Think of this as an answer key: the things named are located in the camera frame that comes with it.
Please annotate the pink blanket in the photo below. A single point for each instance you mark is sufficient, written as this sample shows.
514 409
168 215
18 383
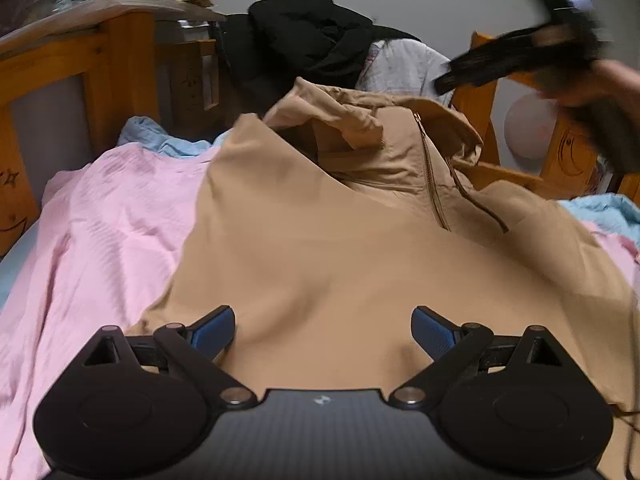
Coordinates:
100 240

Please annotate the black jacket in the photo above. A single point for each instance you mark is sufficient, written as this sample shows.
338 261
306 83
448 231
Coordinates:
320 30

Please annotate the pale pink round object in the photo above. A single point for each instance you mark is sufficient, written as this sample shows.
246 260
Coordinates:
529 127

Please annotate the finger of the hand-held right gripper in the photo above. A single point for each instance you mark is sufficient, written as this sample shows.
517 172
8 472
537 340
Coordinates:
505 60

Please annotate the tan zip jacket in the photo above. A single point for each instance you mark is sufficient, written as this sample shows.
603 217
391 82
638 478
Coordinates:
350 260

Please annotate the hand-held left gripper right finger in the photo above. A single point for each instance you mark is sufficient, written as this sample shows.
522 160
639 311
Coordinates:
433 334

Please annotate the transparent board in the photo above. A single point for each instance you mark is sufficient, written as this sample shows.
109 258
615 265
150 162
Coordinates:
100 12

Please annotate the light blue bed sheet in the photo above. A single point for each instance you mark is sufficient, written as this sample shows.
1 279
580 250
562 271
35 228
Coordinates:
15 265

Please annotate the person's right forearm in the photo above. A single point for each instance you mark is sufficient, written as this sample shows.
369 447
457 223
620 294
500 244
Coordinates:
607 85

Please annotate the wooden bed frame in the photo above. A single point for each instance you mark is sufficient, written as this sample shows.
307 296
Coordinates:
125 60

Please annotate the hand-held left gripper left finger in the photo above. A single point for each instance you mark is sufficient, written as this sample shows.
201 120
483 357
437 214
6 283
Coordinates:
216 333

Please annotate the white towel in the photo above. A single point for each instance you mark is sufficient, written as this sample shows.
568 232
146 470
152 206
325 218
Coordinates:
400 70

